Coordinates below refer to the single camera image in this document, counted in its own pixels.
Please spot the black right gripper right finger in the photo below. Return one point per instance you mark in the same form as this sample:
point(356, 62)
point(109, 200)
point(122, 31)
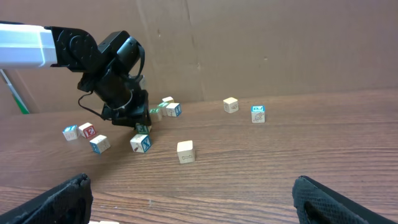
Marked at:
point(317, 204)

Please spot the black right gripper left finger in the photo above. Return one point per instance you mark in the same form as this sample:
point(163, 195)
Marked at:
point(69, 202)

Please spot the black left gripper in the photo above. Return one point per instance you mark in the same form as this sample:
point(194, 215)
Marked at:
point(135, 112)

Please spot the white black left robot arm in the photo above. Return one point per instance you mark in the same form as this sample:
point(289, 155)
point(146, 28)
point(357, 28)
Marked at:
point(105, 67)

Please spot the green R wooden block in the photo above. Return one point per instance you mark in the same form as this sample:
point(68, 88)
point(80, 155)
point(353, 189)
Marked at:
point(156, 114)

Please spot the green L wooden block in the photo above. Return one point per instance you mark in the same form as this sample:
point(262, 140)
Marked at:
point(163, 108)

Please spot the white picture wooden block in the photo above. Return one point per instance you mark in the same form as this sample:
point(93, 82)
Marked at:
point(141, 143)

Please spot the white top block back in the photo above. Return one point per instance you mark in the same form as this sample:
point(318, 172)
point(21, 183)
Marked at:
point(168, 99)

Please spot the white X wooden block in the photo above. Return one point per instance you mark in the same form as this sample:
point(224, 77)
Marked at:
point(173, 109)

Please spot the blue side picture block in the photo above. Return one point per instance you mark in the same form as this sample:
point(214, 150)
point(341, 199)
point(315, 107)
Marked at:
point(99, 144)

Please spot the red letter wooden block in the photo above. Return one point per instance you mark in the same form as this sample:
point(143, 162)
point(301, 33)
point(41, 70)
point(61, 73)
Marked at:
point(87, 130)

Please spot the yellow top wooden block near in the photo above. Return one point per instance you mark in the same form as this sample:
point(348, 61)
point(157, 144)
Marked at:
point(186, 152)

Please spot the yellow wooden block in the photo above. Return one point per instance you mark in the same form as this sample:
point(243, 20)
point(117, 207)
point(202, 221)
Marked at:
point(186, 152)
point(231, 105)

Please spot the blue top wooden block left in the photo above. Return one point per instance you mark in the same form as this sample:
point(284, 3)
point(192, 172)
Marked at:
point(71, 132)

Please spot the blue wooden block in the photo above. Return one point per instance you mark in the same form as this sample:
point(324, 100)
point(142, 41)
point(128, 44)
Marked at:
point(71, 132)
point(258, 114)

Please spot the yellow top wooden block far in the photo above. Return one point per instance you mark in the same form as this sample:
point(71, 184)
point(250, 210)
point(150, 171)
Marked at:
point(231, 105)

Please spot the blue top wooden block right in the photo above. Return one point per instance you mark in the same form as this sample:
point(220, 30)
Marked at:
point(258, 114)

